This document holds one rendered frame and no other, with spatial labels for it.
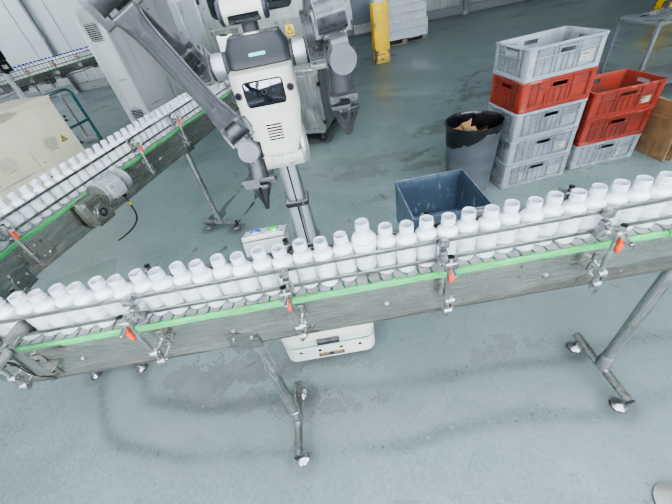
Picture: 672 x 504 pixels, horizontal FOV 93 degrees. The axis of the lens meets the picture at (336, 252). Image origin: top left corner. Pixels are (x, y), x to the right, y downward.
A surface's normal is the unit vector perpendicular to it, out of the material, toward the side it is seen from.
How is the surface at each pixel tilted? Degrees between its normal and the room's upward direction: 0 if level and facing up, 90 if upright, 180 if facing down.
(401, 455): 0
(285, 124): 90
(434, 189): 90
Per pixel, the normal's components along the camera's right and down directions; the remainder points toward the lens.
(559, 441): -0.15, -0.74
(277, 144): 0.10, 0.65
